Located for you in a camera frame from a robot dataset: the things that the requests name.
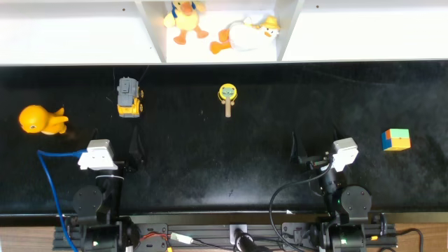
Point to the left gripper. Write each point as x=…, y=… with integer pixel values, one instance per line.
x=126, y=166

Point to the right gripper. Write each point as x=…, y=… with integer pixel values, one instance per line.
x=316, y=161

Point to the grey and yellow toy truck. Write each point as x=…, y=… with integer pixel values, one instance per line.
x=127, y=94

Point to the many-coloured puzzle cube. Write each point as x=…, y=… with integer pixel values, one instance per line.
x=397, y=140

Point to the yellow rubber duck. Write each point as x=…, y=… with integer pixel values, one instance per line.
x=35, y=119

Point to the yellow rattle drum toy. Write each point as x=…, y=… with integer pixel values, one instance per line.
x=227, y=92

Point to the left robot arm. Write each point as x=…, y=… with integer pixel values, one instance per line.
x=87, y=203

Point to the white shelf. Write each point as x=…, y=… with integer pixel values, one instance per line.
x=70, y=38

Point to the white plush duck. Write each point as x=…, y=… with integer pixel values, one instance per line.
x=246, y=36

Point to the yellow plush duck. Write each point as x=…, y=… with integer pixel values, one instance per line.
x=187, y=21

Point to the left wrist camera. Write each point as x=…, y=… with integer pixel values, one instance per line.
x=98, y=155

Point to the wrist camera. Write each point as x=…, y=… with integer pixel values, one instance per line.
x=344, y=152
x=98, y=155

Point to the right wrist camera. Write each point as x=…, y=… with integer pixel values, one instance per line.
x=344, y=152

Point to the mounting rail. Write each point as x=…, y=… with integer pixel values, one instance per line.
x=210, y=236

